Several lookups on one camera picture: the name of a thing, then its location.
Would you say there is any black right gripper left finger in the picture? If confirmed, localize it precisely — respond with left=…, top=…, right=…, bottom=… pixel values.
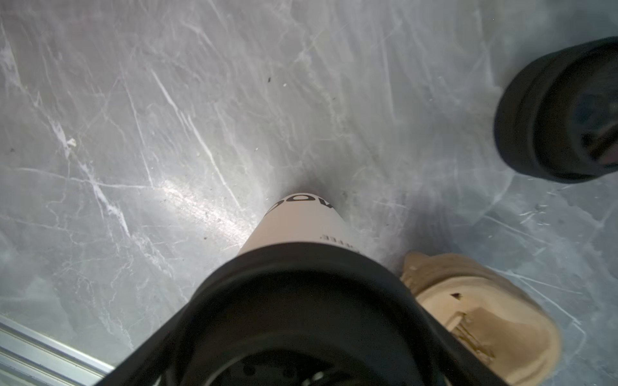
left=96, top=308, right=185, bottom=386

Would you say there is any stack of black cup lids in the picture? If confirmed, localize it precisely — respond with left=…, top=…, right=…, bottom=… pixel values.
left=493, top=37, right=617, bottom=184

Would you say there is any stack of pulp cup carriers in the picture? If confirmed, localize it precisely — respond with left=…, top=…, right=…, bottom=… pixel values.
left=401, top=252, right=562, bottom=385

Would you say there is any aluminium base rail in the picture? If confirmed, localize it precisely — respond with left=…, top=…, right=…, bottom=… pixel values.
left=1, top=316, right=114, bottom=385

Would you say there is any black plastic cup lid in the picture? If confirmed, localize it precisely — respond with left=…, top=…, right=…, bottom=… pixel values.
left=171, top=242, right=444, bottom=385

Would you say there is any white paper cup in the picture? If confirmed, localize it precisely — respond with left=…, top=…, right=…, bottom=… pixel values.
left=238, top=193, right=362, bottom=255

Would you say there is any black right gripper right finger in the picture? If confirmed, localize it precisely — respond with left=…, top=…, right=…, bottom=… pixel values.
left=424, top=311, right=508, bottom=386

